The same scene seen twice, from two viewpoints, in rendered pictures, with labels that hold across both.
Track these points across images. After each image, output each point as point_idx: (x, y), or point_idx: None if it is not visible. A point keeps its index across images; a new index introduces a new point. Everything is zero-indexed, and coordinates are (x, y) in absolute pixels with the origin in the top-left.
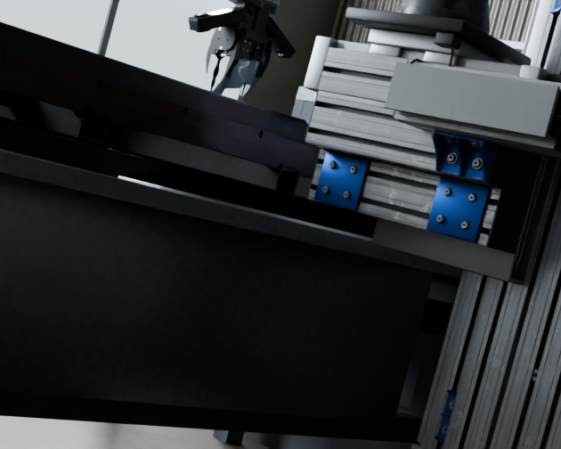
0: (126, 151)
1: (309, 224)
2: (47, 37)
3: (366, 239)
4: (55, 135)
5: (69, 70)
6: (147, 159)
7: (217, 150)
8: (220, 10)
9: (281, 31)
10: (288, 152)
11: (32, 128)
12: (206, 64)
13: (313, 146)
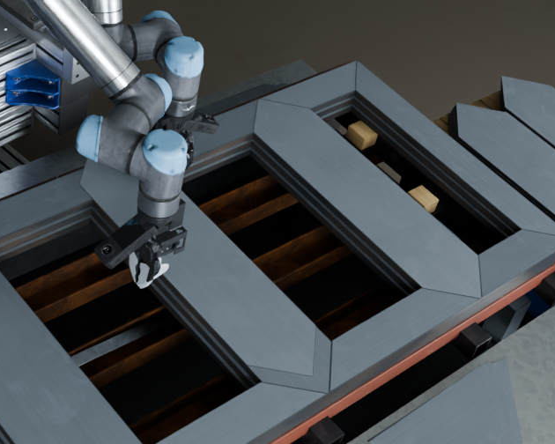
0: (220, 196)
1: (70, 164)
2: (288, 87)
3: (17, 179)
4: (247, 90)
5: (264, 94)
6: (196, 109)
7: None
8: (196, 120)
9: (122, 225)
10: None
11: (258, 85)
12: (189, 166)
13: (74, 169)
